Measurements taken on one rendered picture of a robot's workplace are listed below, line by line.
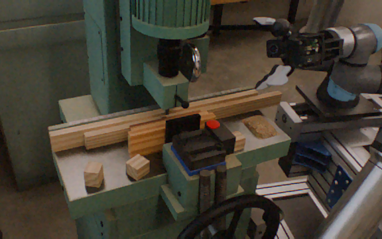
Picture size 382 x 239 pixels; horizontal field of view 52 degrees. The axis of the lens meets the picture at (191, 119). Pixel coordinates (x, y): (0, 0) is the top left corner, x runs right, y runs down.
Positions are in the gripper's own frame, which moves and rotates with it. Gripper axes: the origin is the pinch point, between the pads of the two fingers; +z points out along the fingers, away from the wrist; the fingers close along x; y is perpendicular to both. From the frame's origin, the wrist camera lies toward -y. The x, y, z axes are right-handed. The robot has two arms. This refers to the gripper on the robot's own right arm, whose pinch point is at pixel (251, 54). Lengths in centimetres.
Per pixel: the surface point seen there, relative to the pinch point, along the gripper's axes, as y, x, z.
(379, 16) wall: -215, 21, -306
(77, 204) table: -8.9, 28.3, 40.0
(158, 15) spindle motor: -6.9, -9.7, 18.0
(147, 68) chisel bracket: -23.5, 3.8, 15.8
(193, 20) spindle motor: -5.3, -8.0, 10.8
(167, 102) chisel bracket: -15.2, 11.3, 14.5
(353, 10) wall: -247, 15, -305
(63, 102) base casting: -64, 18, 33
